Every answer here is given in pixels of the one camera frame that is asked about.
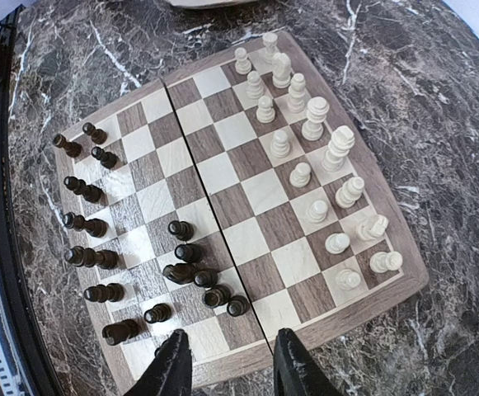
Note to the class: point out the wooden chess board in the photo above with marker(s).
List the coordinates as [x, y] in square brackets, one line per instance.
[208, 166]

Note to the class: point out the white chess queen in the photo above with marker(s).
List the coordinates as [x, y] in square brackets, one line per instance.
[317, 109]

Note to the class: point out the white chess king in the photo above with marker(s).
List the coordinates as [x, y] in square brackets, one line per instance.
[338, 148]

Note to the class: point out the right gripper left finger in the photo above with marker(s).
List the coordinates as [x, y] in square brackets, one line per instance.
[170, 372]

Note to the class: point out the dark chess knight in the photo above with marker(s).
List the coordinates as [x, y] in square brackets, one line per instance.
[180, 273]

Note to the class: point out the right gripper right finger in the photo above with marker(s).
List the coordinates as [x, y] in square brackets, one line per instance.
[295, 371]

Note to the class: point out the dark chess piece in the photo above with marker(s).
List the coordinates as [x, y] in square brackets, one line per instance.
[72, 149]
[95, 227]

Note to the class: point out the cream decorated ceramic plate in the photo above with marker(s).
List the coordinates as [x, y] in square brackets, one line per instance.
[203, 4]

